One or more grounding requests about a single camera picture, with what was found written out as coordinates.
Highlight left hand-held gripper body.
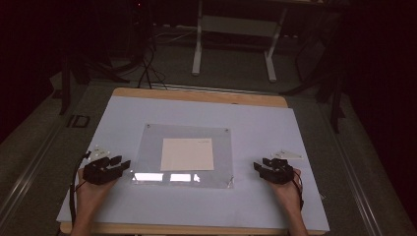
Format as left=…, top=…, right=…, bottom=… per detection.
left=82, top=146, right=123, bottom=186

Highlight black floor bracket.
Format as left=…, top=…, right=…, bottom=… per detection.
left=66, top=114, right=91, bottom=129

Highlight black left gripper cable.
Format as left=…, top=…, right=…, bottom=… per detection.
left=68, top=150, right=92, bottom=228

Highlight clear acrylic frame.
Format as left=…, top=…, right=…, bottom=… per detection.
left=131, top=123, right=235, bottom=190

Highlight metal floor rail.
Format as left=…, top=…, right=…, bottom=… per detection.
left=0, top=94, right=72, bottom=225
left=319, top=97, right=387, bottom=236

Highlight person's right hand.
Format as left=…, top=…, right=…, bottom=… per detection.
left=268, top=168, right=303, bottom=212

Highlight white paper sheet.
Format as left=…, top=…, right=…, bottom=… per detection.
left=159, top=137, right=215, bottom=172

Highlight black metal stand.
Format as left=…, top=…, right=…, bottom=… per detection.
left=280, top=13, right=348, bottom=135
left=58, top=48, right=132, bottom=116

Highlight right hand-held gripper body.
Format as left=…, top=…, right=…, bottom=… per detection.
left=261, top=148, right=304, bottom=186

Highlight person's left hand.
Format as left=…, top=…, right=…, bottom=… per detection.
left=76, top=168, right=120, bottom=210

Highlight white metal stand frame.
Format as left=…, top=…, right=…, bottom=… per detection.
left=191, top=0, right=290, bottom=84

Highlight black floor cables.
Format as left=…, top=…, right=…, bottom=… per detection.
left=137, top=38, right=169, bottom=90

